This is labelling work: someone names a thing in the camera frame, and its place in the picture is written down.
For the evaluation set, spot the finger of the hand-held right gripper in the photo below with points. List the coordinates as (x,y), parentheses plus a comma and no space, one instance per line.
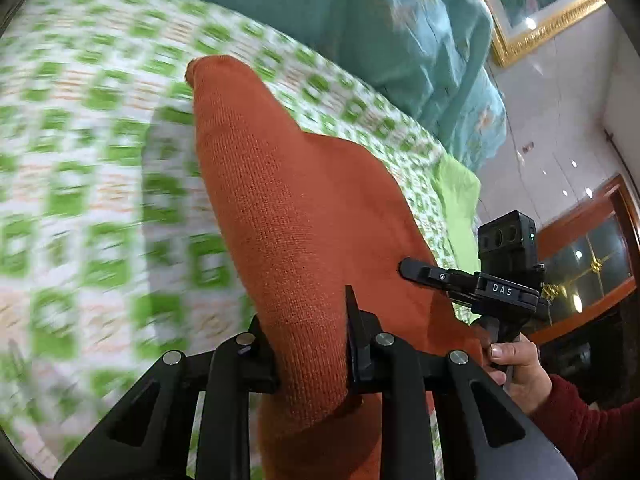
(425,272)

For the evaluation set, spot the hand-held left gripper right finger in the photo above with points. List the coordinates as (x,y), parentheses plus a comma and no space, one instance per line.
(360,340)

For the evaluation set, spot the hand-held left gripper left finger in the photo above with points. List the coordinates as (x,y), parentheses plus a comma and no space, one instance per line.
(250,355)

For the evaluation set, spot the orange knit sweater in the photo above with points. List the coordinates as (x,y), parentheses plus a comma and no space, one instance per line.
(300,210)

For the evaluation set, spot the person's right forearm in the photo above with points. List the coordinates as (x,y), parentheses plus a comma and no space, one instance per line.
(590,430)

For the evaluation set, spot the person's right hand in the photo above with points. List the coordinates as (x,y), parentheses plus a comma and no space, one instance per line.
(525,375)

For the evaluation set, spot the lime green cloth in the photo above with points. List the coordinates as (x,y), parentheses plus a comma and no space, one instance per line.
(457,195)

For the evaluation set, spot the wooden glass door cabinet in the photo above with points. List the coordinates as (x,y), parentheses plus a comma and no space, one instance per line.
(590,260)

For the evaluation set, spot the teal floral quilt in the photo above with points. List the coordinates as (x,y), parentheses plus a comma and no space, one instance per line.
(425,35)

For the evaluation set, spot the green white printed bedsheet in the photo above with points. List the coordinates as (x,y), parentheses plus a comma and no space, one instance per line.
(75,160)

